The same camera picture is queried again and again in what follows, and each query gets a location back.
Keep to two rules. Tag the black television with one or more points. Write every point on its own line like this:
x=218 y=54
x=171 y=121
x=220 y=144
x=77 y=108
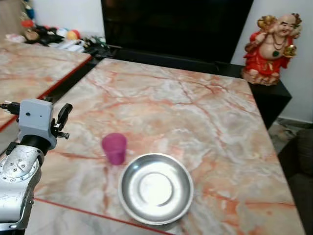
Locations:
x=176 y=24

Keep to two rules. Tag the white flat box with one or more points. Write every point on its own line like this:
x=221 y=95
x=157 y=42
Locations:
x=71 y=45

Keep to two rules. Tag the stainless steel plate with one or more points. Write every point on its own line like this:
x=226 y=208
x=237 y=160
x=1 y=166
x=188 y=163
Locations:
x=156 y=188

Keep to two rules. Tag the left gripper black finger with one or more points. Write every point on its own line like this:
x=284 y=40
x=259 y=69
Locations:
x=65 y=115

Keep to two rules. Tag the dark brown sofa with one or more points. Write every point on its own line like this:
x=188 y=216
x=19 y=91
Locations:
x=304 y=186

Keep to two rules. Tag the white round toy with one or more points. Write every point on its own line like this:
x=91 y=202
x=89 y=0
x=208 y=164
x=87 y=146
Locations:
x=61 y=32

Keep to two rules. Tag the orange round toy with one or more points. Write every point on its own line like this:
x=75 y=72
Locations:
x=73 y=35

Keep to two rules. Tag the red lid jar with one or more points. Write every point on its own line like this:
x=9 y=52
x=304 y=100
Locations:
x=28 y=24

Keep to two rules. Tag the purple plastic cup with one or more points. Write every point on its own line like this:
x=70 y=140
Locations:
x=115 y=149

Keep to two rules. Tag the red laughing Buddha statue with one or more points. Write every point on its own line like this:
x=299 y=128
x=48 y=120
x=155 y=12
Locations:
x=269 y=54

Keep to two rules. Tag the light wooden cabinet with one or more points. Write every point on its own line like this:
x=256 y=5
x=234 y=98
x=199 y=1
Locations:
x=10 y=14

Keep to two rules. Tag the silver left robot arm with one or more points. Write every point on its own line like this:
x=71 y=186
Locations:
x=17 y=176

